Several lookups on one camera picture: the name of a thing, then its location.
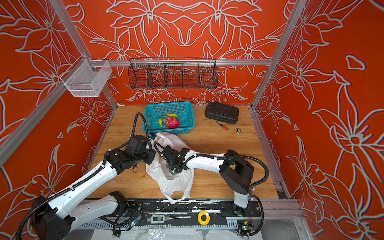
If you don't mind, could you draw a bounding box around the white plastic bag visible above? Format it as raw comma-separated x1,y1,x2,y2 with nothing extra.
146,132,194,204

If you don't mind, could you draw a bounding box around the red dragon fruit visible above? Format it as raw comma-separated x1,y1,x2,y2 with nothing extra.
163,117,180,129

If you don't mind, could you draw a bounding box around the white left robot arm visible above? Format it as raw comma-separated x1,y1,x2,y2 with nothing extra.
31,147,156,240

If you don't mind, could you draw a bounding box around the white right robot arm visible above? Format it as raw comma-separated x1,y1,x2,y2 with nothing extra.
160,146,255,209

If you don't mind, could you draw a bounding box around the yellow banana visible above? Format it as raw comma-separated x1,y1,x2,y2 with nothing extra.
159,114,178,128

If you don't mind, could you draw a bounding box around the teal plastic basket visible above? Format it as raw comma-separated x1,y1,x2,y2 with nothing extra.
143,102,195,135

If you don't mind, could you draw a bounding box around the yellow tape roll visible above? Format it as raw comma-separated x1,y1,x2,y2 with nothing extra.
198,211,211,226

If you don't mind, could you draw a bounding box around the black plastic tool case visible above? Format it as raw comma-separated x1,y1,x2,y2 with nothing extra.
205,102,240,125

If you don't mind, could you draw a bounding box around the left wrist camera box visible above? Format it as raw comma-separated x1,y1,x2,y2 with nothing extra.
124,135,152,158

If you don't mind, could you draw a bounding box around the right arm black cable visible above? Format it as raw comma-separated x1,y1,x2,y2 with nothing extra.
152,140,270,190

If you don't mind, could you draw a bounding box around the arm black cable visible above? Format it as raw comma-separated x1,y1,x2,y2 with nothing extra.
14,112,151,240
152,140,270,190

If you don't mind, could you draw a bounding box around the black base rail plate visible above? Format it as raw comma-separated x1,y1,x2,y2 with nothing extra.
128,199,261,218

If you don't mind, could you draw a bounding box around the red handled screwdriver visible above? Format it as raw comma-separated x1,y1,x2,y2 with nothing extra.
215,120,228,131

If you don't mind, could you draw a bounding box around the white wire wall basket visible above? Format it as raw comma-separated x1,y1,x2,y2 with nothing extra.
60,55,113,97

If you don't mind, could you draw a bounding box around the black wire wall basket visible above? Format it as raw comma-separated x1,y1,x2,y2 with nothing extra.
128,58,219,90

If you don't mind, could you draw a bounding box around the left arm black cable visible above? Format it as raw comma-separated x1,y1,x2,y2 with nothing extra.
14,112,151,240

